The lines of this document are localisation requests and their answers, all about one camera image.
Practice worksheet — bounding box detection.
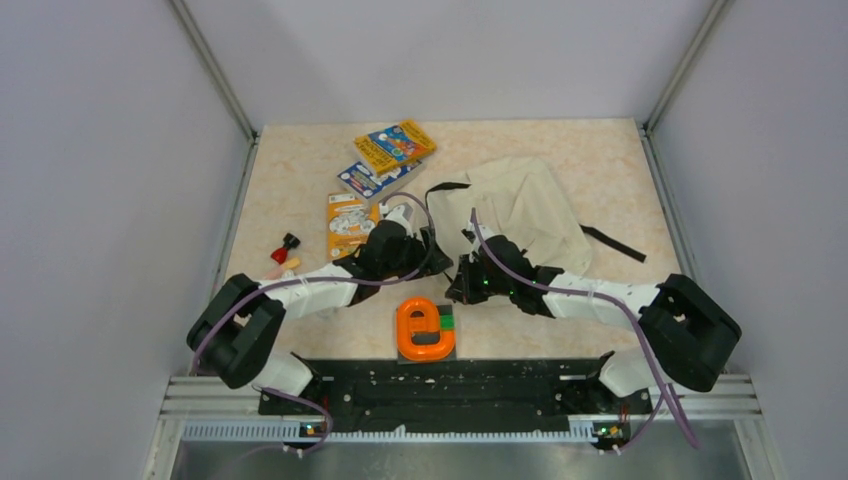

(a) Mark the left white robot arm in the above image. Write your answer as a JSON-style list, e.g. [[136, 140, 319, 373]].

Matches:
[[186, 220, 454, 389]]

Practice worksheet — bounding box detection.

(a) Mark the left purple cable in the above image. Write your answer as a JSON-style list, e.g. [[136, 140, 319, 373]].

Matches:
[[190, 192, 439, 458]]

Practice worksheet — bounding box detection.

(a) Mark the orange book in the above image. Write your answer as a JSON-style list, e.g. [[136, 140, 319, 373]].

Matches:
[[326, 192, 381, 261]]

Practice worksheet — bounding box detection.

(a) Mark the blue white book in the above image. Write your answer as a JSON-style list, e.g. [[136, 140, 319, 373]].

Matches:
[[336, 161, 425, 205]]

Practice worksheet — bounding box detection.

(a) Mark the red black stamp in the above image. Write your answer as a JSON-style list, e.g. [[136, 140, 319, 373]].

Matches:
[[270, 232, 301, 265]]

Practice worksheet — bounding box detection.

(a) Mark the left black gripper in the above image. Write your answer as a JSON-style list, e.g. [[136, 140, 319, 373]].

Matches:
[[380, 226, 453, 281]]

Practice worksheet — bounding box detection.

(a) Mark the cream canvas student bag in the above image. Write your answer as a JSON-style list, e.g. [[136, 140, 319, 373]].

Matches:
[[414, 156, 658, 283]]

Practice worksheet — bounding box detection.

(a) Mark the orange ring toy on bricks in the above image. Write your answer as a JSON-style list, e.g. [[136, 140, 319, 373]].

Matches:
[[395, 297, 457, 364]]

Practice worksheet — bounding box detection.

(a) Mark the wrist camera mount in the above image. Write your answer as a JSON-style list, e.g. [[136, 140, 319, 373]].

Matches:
[[462, 222, 497, 249], [383, 203, 414, 232]]

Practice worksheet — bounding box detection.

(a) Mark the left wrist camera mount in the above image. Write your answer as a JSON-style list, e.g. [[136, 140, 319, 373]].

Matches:
[[383, 203, 414, 232]]

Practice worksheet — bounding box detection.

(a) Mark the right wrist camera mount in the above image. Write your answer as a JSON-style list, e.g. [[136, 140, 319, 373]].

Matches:
[[462, 222, 497, 249]]

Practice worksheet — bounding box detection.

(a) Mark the yellow treehouse book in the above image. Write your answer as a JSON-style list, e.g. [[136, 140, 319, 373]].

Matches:
[[353, 119, 437, 176]]

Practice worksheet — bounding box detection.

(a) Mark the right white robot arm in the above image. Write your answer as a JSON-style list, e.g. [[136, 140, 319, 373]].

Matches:
[[445, 235, 742, 412]]

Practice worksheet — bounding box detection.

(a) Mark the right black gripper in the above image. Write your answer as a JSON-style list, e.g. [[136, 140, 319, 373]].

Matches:
[[446, 253, 514, 305]]

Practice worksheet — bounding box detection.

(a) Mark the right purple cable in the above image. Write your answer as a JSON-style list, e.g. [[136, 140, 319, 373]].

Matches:
[[468, 207, 702, 455]]

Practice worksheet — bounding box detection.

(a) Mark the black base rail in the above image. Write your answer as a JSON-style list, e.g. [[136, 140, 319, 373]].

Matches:
[[258, 359, 653, 434]]

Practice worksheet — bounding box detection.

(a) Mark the purple cable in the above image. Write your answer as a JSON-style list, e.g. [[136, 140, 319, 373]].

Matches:
[[468, 207, 702, 455], [190, 192, 439, 458]]

